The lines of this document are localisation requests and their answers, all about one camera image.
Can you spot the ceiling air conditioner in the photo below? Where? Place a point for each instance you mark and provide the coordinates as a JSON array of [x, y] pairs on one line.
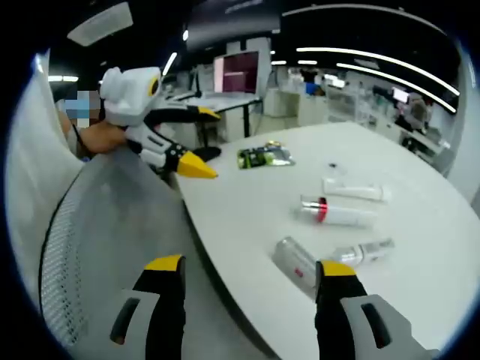
[[99, 24]]

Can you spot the small far monitor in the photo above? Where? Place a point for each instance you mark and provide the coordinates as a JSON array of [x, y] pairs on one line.
[[400, 93]]

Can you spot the grey perforated chair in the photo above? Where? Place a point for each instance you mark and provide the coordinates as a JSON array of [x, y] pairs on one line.
[[112, 217]]

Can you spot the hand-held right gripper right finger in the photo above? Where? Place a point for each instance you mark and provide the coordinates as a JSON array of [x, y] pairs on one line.
[[337, 311]]

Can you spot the red collar skincare pump bottle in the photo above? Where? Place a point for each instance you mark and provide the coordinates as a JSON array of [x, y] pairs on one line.
[[345, 213]]

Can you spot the long ceiling light strip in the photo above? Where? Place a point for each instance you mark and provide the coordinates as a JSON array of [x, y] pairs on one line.
[[393, 78], [375, 56]]

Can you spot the person's left hand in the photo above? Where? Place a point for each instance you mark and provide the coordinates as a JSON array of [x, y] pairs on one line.
[[105, 138]]

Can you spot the maroon screen monitor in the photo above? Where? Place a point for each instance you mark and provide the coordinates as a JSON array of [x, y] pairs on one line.
[[238, 73]]

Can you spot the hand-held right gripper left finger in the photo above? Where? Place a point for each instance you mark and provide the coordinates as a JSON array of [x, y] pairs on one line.
[[165, 300]]

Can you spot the large black ceiling sign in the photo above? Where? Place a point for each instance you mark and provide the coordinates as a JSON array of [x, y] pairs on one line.
[[232, 22]]

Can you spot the green printed packet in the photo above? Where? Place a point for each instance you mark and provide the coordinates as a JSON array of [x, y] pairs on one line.
[[262, 158]]

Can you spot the black rounded object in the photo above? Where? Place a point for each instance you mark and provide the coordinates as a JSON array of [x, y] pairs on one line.
[[208, 153]]

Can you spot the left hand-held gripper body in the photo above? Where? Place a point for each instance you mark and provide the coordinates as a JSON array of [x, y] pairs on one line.
[[127, 97]]

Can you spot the person's white shirt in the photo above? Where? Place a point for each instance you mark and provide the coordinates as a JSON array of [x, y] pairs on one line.
[[33, 168]]

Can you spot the white desk black legs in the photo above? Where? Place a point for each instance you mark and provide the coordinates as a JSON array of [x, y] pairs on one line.
[[217, 101]]

